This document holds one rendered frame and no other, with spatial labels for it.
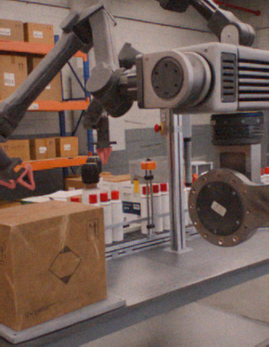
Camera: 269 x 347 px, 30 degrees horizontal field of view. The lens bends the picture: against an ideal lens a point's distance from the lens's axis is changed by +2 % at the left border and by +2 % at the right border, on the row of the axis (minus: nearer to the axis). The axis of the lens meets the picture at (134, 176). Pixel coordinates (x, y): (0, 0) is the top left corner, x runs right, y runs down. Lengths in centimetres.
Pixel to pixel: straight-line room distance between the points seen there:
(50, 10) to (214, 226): 641
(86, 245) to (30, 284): 19
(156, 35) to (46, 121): 286
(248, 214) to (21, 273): 58
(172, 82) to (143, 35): 774
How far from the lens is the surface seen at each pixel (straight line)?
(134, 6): 876
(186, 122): 202
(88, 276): 145
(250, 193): 125
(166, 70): 112
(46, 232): 134
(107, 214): 196
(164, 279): 173
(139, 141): 860
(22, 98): 153
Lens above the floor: 137
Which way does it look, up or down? 7 degrees down
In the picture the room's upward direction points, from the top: 2 degrees counter-clockwise
